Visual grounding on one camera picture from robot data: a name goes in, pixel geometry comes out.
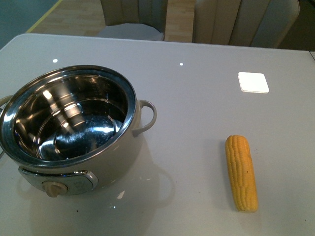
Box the yellow corn cob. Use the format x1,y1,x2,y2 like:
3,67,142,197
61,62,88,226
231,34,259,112
225,135,258,212

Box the beige electric cooking pot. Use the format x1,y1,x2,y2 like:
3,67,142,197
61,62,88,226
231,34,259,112
0,65,157,197

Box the right beige upholstered chair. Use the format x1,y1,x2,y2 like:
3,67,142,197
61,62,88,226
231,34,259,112
192,0,300,48

